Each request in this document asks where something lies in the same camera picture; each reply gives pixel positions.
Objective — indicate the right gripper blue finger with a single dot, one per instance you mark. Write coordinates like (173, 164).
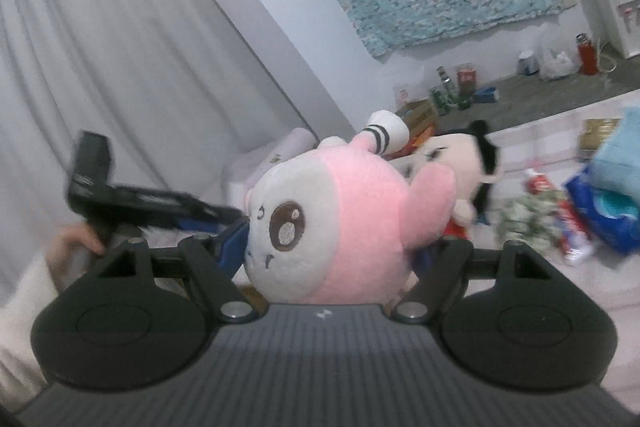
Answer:
(230, 247)

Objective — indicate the pink round plush toy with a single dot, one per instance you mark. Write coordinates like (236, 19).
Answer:
(339, 225)

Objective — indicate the blue tissue pack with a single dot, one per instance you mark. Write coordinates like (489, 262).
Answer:
(611, 216)

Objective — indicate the light blue towel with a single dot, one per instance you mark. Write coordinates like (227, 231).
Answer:
(615, 167)

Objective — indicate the green floral scrunchie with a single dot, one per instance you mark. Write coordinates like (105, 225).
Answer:
(527, 219)

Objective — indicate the white fuzzy sleeve forearm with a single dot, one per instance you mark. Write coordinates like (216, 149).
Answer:
(21, 376)

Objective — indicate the person's left hand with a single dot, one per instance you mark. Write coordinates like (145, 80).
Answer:
(69, 244)

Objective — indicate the pink covered folding table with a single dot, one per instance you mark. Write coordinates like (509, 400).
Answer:
(242, 174)

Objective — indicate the grey curtain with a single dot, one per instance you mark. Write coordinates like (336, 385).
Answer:
(169, 82)

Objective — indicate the small brown cardboard box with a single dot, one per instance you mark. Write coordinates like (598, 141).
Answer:
(421, 118)

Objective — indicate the cream doll red shirt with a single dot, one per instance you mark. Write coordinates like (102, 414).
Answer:
(476, 164)

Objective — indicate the green glass bottle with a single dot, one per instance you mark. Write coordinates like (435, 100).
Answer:
(444, 96)

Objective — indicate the red drink can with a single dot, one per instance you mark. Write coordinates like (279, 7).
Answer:
(466, 79)

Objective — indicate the white cup on floor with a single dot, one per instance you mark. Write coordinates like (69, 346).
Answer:
(527, 63)

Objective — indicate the white plastic bag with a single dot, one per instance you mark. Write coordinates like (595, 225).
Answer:
(556, 56)

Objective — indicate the gold patterned packet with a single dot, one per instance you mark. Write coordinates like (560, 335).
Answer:
(594, 133)

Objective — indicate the red thermos bottle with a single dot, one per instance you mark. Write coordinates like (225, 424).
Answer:
(588, 55)

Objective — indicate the white water dispenser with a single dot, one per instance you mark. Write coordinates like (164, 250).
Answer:
(621, 22)

